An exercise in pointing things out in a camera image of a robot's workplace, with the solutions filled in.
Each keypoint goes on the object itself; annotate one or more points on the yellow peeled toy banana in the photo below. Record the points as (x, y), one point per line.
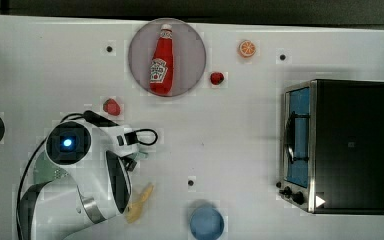
(135, 208)

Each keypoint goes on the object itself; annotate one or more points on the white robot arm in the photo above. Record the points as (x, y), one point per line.
(98, 156)

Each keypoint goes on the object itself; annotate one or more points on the blue mug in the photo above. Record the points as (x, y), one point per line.
(206, 223)

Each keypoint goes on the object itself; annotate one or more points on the red toy strawberry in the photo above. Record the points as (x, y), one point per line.
(216, 78)

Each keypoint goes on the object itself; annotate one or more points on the red ketchup bottle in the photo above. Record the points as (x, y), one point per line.
(162, 63)

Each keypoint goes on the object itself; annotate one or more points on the green small cup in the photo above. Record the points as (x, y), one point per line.
(141, 155)

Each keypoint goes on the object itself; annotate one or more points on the red toy fruit piece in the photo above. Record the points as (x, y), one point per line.
(111, 107)

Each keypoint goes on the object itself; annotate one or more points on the orange slice toy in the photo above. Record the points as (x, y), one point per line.
(246, 49)

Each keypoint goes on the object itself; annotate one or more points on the silver toaster oven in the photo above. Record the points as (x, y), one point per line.
(332, 153)

